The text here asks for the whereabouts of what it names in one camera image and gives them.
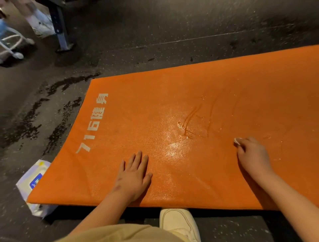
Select person's left forearm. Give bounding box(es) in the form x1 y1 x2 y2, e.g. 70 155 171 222
67 191 135 237

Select person's right forearm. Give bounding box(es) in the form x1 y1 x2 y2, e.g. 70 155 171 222
251 170 319 242

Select dark metal bench leg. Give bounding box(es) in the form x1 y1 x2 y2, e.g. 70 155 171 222
37 0 76 53

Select orange exercise mat white print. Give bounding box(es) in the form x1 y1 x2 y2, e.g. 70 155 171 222
26 45 319 210

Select person's white shoe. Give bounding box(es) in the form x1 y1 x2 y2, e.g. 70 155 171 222
159 208 201 242

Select white wet wipes packet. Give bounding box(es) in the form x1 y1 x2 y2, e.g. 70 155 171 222
16 159 59 219

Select person's beige shorts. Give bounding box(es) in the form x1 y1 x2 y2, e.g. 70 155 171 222
53 223 190 242

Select person's right hand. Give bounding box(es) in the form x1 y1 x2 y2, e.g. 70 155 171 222
234 137 275 179

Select person's left hand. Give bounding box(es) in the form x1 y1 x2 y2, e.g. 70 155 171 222
111 151 153 202

